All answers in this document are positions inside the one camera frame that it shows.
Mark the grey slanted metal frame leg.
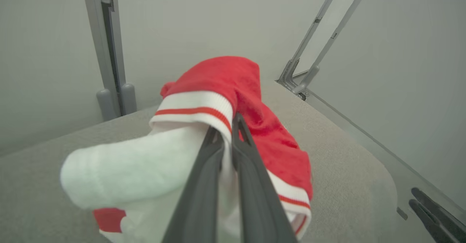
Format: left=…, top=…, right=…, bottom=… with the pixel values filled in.
left=277, top=0, right=375, bottom=101

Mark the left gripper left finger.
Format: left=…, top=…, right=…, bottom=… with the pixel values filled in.
left=162, top=126, right=225, bottom=243

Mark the grey partition post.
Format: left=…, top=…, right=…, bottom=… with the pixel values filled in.
left=82, top=0, right=138, bottom=122

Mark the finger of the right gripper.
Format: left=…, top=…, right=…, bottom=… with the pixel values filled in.
left=411, top=188, right=466, bottom=232
left=408, top=199, right=463, bottom=243

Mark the grey fabric sofa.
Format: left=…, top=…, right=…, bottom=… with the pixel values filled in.
left=0, top=79, right=399, bottom=243

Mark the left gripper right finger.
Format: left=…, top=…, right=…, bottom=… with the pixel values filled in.
left=232, top=112, right=297, bottom=243

